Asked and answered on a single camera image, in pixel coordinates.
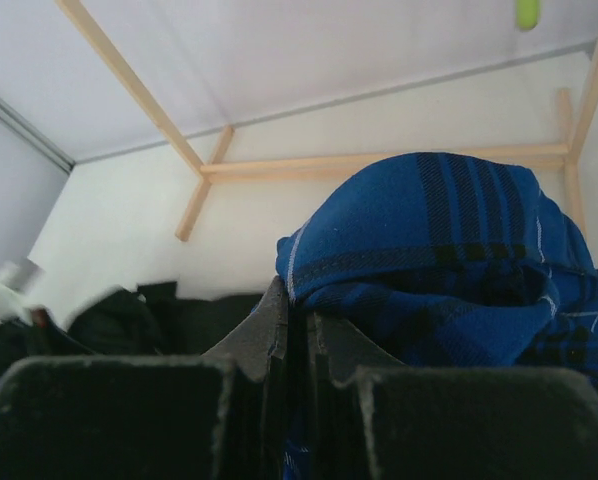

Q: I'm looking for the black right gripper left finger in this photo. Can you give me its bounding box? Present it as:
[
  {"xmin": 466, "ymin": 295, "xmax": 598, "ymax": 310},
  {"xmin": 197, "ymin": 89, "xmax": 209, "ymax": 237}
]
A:
[{"xmin": 0, "ymin": 280, "xmax": 288, "ymax": 479}]

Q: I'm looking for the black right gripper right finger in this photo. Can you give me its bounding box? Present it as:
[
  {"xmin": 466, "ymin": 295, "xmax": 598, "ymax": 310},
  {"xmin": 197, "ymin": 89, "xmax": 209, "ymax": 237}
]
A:
[{"xmin": 306, "ymin": 314, "xmax": 598, "ymax": 479}]

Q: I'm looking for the black shirt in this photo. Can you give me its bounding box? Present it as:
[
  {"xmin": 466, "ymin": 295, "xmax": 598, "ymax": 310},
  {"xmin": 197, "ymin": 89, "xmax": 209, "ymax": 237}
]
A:
[{"xmin": 0, "ymin": 282, "xmax": 262, "ymax": 368}]

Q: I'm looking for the blue plaid shirt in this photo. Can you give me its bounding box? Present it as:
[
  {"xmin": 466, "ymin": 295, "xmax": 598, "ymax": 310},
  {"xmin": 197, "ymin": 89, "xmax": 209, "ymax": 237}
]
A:
[{"xmin": 276, "ymin": 152, "xmax": 598, "ymax": 479}]

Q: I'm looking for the wooden clothes rack frame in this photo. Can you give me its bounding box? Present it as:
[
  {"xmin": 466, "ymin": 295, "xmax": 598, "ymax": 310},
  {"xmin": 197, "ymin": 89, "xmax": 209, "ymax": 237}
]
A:
[{"xmin": 57, "ymin": 1, "xmax": 598, "ymax": 242}]

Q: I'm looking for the green plastic hanger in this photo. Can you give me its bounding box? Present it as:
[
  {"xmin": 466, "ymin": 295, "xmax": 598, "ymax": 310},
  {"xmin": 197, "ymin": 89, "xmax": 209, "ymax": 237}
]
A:
[{"xmin": 514, "ymin": 0, "xmax": 541, "ymax": 32}]

